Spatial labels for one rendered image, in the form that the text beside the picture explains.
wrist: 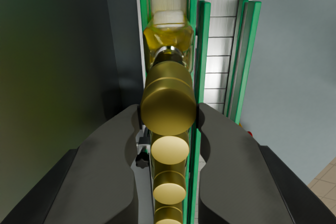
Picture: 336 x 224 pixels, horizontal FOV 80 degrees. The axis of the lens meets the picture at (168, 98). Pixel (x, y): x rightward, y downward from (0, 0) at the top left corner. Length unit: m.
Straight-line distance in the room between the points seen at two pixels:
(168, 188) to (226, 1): 0.34
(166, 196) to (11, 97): 0.16
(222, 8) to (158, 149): 0.31
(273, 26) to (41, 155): 0.56
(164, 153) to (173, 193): 0.05
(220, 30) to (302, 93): 0.39
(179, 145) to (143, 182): 0.50
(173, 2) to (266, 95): 0.41
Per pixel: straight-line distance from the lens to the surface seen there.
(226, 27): 0.43
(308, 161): 0.93
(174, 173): 0.22
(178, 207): 0.27
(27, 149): 0.21
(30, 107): 0.21
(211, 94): 0.47
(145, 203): 0.75
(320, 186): 2.55
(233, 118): 0.43
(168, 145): 0.17
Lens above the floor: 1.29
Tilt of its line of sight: 61 degrees down
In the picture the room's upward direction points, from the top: 179 degrees counter-clockwise
